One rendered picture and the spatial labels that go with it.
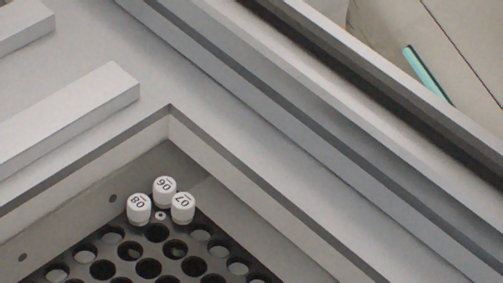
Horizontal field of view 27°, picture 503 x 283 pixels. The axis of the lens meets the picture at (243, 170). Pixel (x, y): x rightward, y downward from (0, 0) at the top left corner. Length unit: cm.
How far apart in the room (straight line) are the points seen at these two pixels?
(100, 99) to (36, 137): 4
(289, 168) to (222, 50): 7
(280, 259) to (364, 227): 13
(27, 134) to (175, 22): 11
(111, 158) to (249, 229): 13
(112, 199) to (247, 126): 10
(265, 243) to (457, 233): 17
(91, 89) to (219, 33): 7
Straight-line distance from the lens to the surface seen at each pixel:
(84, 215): 58
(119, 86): 54
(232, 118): 54
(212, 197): 65
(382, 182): 50
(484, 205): 47
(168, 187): 55
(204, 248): 54
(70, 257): 54
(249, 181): 53
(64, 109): 53
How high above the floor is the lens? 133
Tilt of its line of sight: 48 degrees down
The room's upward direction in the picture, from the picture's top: 8 degrees clockwise
